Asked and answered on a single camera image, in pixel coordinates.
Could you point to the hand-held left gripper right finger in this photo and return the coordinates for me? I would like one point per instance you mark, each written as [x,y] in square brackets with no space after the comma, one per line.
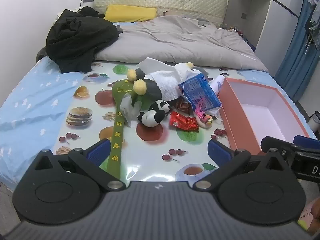
[218,152]

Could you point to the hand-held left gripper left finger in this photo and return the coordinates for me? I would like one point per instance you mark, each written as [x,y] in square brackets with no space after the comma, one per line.
[98,152]

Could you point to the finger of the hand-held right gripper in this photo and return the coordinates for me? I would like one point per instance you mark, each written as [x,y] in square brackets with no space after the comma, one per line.
[275,143]
[305,140]

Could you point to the orange cardboard box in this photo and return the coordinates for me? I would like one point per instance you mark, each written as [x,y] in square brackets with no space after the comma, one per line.
[235,130]

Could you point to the clear plastic packet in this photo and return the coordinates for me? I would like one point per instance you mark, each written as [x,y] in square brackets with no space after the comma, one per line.
[130,112]

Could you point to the dark brown snack packet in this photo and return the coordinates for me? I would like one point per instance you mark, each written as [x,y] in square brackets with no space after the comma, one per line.
[183,105]

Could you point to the blue tissue pack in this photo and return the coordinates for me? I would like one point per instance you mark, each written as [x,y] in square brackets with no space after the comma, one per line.
[197,90]

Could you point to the white towel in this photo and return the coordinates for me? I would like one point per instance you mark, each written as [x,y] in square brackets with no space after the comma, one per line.
[167,85]

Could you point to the white trash bin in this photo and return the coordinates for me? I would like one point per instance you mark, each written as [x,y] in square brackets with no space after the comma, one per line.
[315,121]

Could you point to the green fabric paddle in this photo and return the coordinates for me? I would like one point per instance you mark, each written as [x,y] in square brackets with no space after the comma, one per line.
[116,135]

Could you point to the pink feathered toy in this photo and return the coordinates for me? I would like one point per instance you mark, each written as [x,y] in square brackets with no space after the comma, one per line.
[205,118]

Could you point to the small red snack packet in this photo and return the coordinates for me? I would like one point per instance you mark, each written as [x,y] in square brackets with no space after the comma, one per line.
[193,124]

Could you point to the pink printed cloth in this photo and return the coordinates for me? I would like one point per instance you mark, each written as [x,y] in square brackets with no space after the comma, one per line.
[308,212]

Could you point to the large red snack packet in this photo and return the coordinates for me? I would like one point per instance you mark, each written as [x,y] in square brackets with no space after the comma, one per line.
[178,121]

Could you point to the panda plush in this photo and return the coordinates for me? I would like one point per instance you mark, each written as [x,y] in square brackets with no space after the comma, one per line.
[152,116]

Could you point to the white tube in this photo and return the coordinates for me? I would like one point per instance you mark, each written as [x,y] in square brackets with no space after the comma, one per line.
[217,83]

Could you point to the blue curtain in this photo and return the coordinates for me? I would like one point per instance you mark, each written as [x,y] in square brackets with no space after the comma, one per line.
[295,62]

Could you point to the grey penguin plush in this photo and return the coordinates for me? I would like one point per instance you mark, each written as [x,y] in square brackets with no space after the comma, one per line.
[150,90]

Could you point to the white tissue sheet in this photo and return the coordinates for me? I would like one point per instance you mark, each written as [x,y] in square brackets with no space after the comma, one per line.
[155,65]

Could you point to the hanging denim jacket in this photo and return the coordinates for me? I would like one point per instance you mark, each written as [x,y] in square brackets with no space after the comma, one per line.
[315,30]

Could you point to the black jacket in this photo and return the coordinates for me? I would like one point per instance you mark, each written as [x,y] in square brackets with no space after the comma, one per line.
[75,40]

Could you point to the grey duvet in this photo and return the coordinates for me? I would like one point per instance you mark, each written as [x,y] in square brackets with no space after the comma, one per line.
[175,40]

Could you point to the row of small bottles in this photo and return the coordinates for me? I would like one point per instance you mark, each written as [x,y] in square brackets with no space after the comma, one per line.
[232,28]

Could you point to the grey wardrobe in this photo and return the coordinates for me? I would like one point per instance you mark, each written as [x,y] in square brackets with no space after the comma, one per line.
[262,17]

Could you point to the dark curtain rod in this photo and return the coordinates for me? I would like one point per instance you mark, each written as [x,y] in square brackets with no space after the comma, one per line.
[285,6]

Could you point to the yellow pillow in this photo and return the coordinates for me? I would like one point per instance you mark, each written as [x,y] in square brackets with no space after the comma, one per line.
[130,13]

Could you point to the beige pillow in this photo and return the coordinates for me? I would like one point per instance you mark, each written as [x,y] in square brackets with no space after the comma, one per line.
[168,12]

